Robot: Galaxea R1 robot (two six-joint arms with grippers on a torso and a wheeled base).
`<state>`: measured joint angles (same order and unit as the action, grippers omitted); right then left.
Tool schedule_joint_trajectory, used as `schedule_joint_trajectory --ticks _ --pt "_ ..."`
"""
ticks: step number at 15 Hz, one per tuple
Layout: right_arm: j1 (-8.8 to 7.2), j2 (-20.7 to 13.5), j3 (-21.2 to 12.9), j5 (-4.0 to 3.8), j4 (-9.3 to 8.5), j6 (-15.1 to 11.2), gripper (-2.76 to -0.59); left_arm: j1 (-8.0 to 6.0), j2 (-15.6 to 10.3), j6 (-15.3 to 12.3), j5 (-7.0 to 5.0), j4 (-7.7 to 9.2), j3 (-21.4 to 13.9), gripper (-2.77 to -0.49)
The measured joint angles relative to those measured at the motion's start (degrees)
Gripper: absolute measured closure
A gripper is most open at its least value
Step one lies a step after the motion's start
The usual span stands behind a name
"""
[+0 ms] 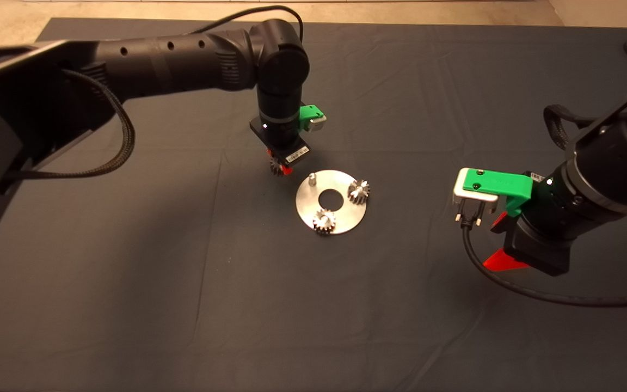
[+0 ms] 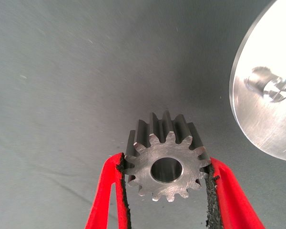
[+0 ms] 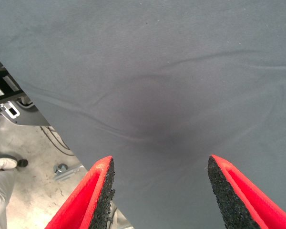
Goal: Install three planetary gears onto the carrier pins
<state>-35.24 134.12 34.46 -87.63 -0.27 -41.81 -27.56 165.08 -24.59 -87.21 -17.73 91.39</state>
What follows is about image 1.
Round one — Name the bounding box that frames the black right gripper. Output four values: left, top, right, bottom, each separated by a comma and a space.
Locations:
482, 211, 571, 277

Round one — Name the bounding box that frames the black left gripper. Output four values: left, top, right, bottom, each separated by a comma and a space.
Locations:
249, 121, 312, 176

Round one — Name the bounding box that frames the round metal carrier plate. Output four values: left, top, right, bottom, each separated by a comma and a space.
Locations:
295, 170, 368, 236

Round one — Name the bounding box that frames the dark grey tablecloth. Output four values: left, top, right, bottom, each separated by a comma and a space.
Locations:
0, 18, 627, 392

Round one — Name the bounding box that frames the right wrist green mount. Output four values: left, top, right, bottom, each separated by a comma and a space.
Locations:
463, 169, 534, 217

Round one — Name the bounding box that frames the wrist green mount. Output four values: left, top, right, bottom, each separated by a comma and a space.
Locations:
298, 104, 325, 132
463, 169, 534, 217

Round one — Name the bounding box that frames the left wrist green mount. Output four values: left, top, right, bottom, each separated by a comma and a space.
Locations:
298, 104, 325, 132

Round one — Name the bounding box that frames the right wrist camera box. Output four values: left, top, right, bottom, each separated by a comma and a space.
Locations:
452, 167, 500, 214

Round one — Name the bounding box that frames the right arm braided cable loop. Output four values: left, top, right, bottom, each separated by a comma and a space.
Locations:
543, 104, 597, 151

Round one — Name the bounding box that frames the thick black braided cable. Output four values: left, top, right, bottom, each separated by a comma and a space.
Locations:
0, 69, 136, 180

